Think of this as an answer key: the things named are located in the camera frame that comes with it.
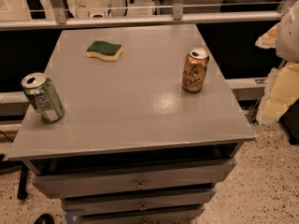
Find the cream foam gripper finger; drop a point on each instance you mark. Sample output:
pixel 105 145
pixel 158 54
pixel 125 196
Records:
pixel 268 40
pixel 280 92

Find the green and yellow sponge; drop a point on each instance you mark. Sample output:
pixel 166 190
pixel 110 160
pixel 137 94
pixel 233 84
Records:
pixel 104 51

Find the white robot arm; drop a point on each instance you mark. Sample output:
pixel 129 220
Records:
pixel 287 43

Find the gold La Croix can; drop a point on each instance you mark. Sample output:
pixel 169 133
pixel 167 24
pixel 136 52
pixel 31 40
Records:
pixel 195 67

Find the middle grey drawer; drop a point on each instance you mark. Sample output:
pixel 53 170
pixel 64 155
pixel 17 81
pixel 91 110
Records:
pixel 138 202

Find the grey drawer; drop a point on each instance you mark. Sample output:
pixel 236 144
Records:
pixel 138 202
pixel 144 217
pixel 134 179

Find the grey drawer cabinet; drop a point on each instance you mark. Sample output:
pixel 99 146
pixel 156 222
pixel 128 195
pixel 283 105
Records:
pixel 132 112

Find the bottom grey drawer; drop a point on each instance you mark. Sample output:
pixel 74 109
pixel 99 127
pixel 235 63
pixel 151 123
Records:
pixel 144 217

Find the green soda can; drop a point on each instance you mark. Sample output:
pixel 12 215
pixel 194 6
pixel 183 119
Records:
pixel 43 97

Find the top grey drawer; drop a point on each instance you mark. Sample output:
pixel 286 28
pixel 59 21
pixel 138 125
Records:
pixel 134 179

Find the black table leg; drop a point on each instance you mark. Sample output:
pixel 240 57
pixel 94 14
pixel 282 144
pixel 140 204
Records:
pixel 22 193

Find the metal railing frame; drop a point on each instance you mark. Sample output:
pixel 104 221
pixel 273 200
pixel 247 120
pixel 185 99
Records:
pixel 74 14

